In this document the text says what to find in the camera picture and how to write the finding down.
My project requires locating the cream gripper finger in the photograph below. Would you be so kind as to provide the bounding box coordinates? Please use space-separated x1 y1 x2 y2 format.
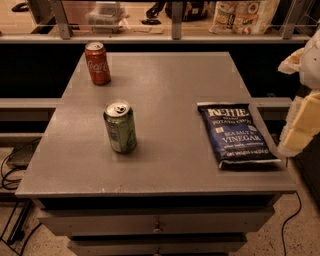
278 48 304 75
278 91 320 157

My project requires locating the red Coca-Cola can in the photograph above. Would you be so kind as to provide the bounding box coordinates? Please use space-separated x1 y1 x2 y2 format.
85 42 111 85

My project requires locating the blue Kettle chips bag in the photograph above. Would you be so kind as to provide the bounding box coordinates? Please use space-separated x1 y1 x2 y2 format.
197 102 280 169

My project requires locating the clear plastic container on shelf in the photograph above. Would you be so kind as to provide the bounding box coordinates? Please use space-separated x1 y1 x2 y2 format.
85 1 126 33

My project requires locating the black cables left floor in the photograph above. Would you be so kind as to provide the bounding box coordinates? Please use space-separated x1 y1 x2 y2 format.
0 138 43 256

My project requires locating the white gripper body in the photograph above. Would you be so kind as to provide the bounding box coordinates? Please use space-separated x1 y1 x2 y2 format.
299 30 320 90

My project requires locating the black floor cable right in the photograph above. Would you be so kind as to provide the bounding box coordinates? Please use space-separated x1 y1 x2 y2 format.
280 191 303 256

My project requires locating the black bag on shelf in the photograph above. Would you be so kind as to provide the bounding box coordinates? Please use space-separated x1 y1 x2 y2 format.
146 0 210 22

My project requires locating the colourful snack bag on shelf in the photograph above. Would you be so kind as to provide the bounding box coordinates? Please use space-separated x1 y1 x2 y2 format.
209 0 280 35

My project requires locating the metal shelf rail frame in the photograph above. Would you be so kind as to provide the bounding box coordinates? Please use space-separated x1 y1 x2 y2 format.
0 0 319 43

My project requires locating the green soda can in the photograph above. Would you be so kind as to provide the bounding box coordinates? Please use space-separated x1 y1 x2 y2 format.
103 99 137 153

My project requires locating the grey drawer cabinet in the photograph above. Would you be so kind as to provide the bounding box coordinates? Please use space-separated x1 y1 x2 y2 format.
17 52 295 256

